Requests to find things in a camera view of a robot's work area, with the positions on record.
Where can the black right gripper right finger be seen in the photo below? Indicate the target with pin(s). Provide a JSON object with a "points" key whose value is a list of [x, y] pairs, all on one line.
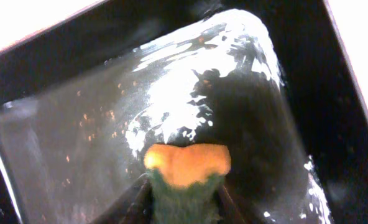
{"points": [[231, 210]]}

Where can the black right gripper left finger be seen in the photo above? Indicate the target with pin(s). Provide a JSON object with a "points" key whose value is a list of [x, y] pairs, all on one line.
{"points": [[133, 206]]}

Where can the yellow green sponge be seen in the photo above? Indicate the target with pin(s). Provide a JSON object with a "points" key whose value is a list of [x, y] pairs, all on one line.
{"points": [[184, 181]]}

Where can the black plastic tray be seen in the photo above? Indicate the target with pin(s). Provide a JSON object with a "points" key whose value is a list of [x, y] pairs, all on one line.
{"points": [[81, 103]]}

